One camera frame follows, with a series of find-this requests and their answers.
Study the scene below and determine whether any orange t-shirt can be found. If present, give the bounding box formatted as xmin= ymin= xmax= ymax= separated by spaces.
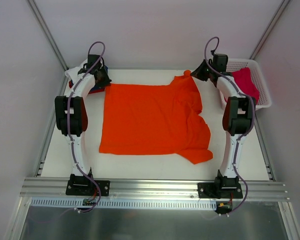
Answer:
xmin=99 ymin=70 xmax=214 ymax=165

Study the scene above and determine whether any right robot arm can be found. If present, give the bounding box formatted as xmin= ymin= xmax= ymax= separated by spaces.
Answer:
xmin=190 ymin=53 xmax=255 ymax=199

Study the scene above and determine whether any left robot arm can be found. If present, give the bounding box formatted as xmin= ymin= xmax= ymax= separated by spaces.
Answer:
xmin=54 ymin=54 xmax=111 ymax=196

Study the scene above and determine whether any blue folded t-shirt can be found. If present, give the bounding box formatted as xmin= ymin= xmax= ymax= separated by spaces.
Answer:
xmin=89 ymin=65 xmax=112 ymax=94

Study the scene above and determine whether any white plastic basket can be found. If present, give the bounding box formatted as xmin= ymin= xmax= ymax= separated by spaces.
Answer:
xmin=226 ymin=58 xmax=272 ymax=110

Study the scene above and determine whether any pink t-shirt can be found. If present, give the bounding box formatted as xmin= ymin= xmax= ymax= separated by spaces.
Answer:
xmin=231 ymin=67 xmax=260 ymax=103

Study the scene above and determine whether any red folded t-shirt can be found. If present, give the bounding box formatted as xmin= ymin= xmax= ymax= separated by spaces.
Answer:
xmin=68 ymin=80 xmax=105 ymax=94

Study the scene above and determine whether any right aluminium corner post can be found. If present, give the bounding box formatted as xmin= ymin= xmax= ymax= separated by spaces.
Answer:
xmin=249 ymin=0 xmax=292 ymax=60

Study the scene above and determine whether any aluminium corner post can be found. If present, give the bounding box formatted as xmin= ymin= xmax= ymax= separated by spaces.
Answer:
xmin=26 ymin=0 xmax=69 ymax=71
xmin=249 ymin=0 xmax=292 ymax=60

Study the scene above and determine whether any left aluminium corner post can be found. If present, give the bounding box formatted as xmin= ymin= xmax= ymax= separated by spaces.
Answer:
xmin=26 ymin=0 xmax=69 ymax=71

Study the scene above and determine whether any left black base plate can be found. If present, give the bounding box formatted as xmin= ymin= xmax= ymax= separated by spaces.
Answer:
xmin=65 ymin=178 xmax=110 ymax=197

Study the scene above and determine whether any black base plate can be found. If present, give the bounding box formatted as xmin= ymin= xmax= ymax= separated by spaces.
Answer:
xmin=65 ymin=178 xmax=110 ymax=197
xmin=197 ymin=182 xmax=243 ymax=199

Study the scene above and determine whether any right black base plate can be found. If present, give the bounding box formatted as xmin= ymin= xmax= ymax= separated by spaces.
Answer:
xmin=197 ymin=182 xmax=243 ymax=199

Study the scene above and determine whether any white slotted cable duct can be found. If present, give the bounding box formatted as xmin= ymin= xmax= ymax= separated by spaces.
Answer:
xmin=30 ymin=197 xmax=217 ymax=211

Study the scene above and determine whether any aluminium mounting rail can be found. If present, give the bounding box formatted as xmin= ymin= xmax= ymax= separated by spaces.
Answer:
xmin=19 ymin=177 xmax=291 ymax=202

